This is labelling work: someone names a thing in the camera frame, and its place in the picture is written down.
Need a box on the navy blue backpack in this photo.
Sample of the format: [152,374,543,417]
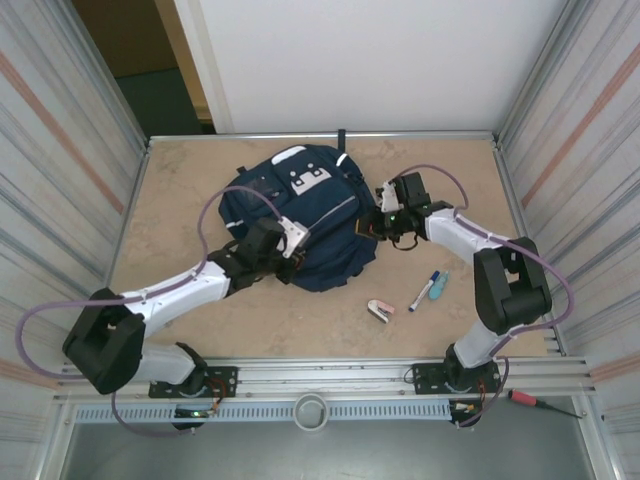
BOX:
[218,128,379,293]

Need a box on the pink white stapler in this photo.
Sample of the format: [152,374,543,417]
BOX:
[363,298,392,324]

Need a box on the blue white marker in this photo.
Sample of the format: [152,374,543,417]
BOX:
[409,268,439,314]

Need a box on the teal correction tape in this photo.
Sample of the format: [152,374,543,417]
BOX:
[427,271,450,301]

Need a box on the grey round pipe fitting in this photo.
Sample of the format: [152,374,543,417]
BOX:
[293,393,330,430]

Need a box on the grey metal shelf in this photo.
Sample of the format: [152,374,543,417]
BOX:
[59,419,601,480]

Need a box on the aluminium table end rail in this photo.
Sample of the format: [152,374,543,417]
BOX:
[148,130,501,145]

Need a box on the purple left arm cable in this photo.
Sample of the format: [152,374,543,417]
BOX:
[15,185,292,437]

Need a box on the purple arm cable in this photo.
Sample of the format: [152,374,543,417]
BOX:
[397,164,571,429]
[15,185,292,437]

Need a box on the aluminium table side rail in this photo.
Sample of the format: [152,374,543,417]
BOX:
[492,139,569,357]
[88,139,152,362]

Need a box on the aluminium mounting rail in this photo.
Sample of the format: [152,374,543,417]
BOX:
[58,353,600,402]

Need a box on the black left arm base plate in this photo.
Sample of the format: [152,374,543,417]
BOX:
[148,365,239,400]

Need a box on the slotted grey cable duct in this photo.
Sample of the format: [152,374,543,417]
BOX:
[73,402,454,422]

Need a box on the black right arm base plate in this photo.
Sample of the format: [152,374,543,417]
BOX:
[410,362,502,396]

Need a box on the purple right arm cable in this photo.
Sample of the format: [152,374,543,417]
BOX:
[397,164,571,429]

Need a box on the white door frame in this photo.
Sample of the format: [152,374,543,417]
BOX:
[172,0,236,135]

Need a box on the red-handled screwdriver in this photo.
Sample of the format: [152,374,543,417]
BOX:
[507,388,585,420]

